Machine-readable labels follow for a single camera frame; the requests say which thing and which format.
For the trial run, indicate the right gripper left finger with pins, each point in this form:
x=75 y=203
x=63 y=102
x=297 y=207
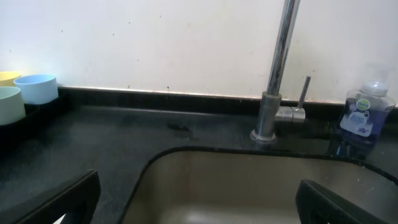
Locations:
x=68 y=196

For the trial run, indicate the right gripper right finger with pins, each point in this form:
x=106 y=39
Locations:
x=323 y=205

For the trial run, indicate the black tray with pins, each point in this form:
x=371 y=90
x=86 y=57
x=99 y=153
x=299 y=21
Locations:
x=40 y=115

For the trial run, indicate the steel sink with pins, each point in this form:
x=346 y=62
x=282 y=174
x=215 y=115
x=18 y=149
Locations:
x=233 y=186

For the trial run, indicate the blue soap bottle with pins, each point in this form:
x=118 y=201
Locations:
x=363 y=118

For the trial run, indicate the green cup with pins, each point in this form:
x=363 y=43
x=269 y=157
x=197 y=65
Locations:
x=11 y=105

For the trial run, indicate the blue cup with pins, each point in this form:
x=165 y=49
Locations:
x=37 y=88

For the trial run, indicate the yellow cup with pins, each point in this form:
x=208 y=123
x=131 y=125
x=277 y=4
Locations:
x=7 y=77

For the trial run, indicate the steel tap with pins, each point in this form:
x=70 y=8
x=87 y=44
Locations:
x=280 y=56

